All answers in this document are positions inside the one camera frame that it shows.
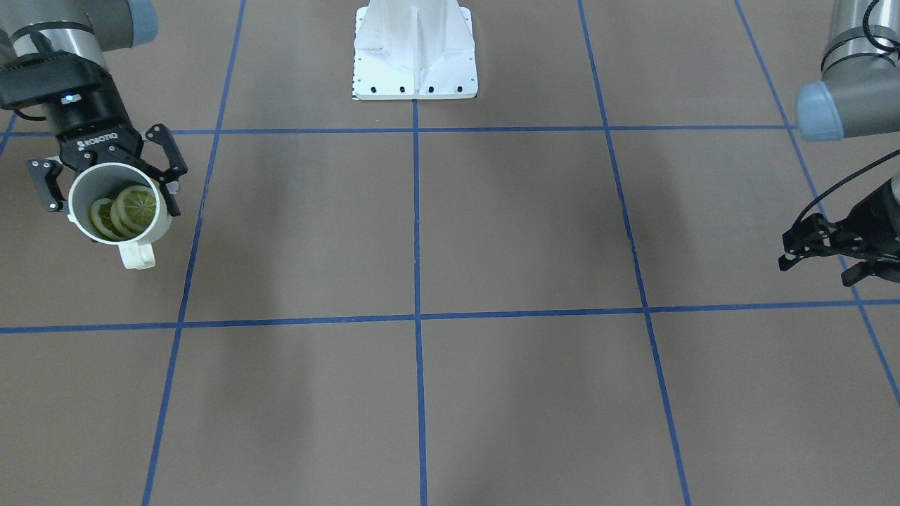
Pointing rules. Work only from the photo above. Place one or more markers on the brown paper table cover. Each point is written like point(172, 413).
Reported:
point(564, 291)

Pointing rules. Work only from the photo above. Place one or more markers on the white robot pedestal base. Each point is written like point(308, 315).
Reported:
point(414, 50)

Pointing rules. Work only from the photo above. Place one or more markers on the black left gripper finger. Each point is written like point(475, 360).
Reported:
point(885, 269)
point(816, 236)

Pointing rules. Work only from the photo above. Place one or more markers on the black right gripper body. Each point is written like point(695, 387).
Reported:
point(90, 121)

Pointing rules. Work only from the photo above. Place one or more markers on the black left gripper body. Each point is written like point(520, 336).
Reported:
point(874, 219)

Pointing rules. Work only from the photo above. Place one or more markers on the white mug with HOME text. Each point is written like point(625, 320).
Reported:
point(107, 180)

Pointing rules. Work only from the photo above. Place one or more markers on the lemon slice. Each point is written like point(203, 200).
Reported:
point(135, 207)
point(101, 218)

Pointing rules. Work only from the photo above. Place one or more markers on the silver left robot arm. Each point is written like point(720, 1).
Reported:
point(856, 96)

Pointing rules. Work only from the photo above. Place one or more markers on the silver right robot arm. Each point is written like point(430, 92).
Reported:
point(89, 29)

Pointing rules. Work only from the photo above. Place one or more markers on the lemon slice front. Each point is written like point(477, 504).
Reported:
point(135, 207)

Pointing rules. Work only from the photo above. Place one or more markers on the lemon slice back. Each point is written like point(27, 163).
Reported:
point(101, 218)

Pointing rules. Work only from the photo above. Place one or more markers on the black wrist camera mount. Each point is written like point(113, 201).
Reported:
point(38, 78)

